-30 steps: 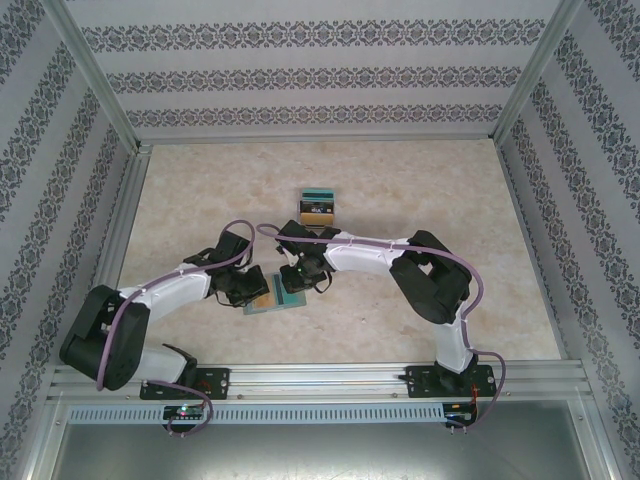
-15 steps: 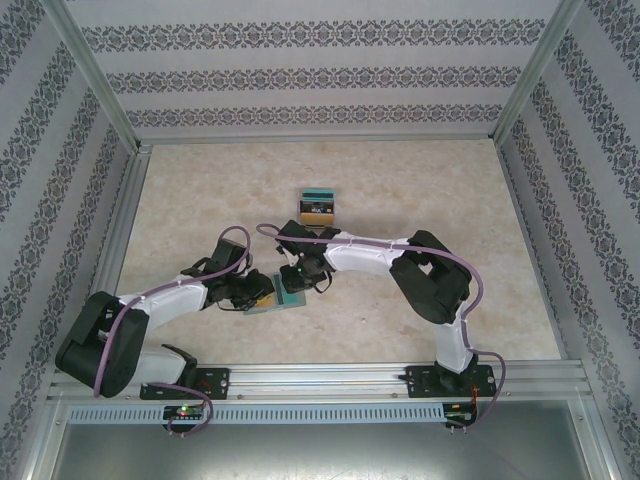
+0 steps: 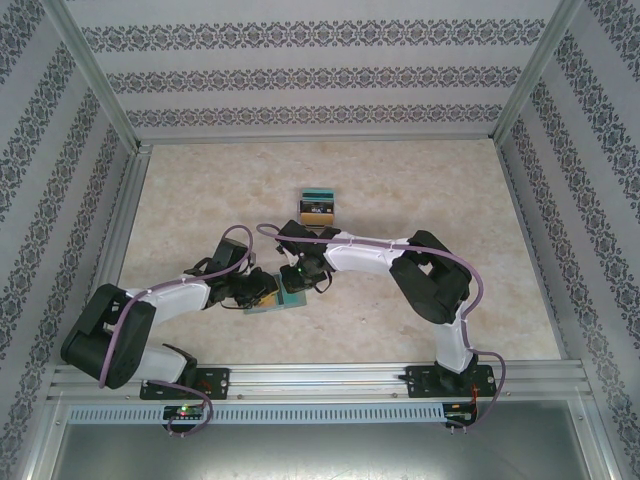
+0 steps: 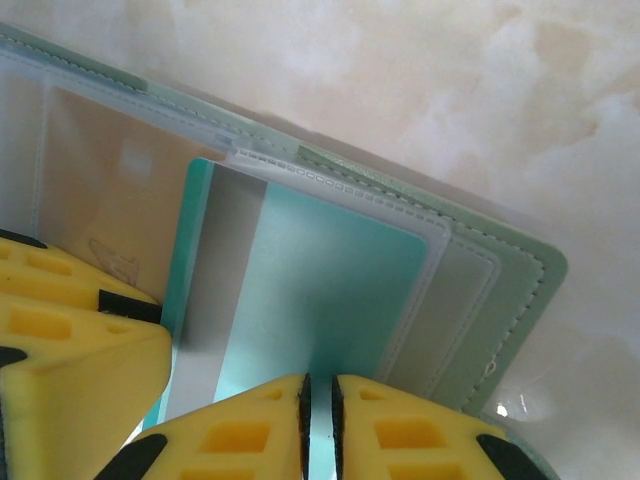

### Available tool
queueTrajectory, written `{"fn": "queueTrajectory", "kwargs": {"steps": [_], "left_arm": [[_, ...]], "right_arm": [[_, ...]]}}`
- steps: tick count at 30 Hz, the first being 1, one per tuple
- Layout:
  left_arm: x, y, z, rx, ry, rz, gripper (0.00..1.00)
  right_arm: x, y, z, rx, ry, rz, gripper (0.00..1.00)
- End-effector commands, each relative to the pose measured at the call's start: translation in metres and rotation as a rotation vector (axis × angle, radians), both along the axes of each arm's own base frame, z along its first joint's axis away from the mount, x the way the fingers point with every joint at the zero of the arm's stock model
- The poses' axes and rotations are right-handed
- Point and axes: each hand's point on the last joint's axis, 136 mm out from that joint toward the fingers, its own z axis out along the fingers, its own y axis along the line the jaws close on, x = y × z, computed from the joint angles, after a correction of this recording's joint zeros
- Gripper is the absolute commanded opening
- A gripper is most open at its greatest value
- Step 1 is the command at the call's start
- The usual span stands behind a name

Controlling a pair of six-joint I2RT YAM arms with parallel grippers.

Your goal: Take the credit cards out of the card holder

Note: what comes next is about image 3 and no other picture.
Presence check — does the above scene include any teal chip card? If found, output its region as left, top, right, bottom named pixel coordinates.
left=281, top=284, right=308, bottom=308

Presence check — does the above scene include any pale green card holder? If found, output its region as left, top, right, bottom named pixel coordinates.
left=243, top=273, right=310, bottom=316

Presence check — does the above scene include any clear acrylic card stand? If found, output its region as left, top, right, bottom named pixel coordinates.
left=297, top=186, right=339, bottom=232

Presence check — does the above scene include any aluminium rear crossbar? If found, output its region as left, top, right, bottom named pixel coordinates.
left=134, top=133, right=499, bottom=147

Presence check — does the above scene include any small circuit board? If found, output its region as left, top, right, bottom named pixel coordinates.
left=163, top=404, right=207, bottom=422
left=443, top=408, right=480, bottom=426

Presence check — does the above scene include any grey metal front panel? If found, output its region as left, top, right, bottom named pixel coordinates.
left=49, top=399, right=601, bottom=480

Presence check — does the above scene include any purple cable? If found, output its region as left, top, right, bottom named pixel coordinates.
left=255, top=223, right=507, bottom=431
left=98, top=224, right=257, bottom=439

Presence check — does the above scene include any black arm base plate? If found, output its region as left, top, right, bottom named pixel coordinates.
left=404, top=364, right=495, bottom=400
left=138, top=367, right=232, bottom=402

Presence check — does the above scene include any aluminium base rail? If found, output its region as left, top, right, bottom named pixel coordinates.
left=47, top=362, right=587, bottom=401

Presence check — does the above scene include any aluminium side rail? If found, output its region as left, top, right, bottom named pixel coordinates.
left=497, top=142, right=574, bottom=362
left=69, top=144, right=154, bottom=364

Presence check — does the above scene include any slotted grey cable duct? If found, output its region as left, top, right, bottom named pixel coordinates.
left=67, top=403, right=447, bottom=425

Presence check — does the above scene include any aluminium frame post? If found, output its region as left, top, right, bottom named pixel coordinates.
left=568, top=398, right=619, bottom=480
left=8, top=398, right=66, bottom=480
left=47, top=0, right=154, bottom=156
left=491, top=0, right=587, bottom=147

